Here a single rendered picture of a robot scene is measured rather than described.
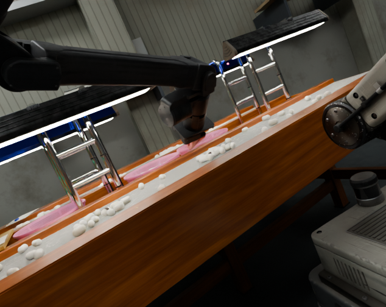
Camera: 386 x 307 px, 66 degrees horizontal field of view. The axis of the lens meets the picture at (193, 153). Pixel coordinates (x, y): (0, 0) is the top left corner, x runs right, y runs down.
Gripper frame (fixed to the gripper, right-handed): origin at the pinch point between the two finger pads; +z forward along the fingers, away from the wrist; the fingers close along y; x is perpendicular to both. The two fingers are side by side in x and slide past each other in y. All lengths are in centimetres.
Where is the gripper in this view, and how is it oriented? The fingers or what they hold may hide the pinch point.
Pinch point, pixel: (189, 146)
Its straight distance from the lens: 85.8
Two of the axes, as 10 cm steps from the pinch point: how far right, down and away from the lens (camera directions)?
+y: -8.0, 4.0, -4.5
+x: 5.9, 6.6, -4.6
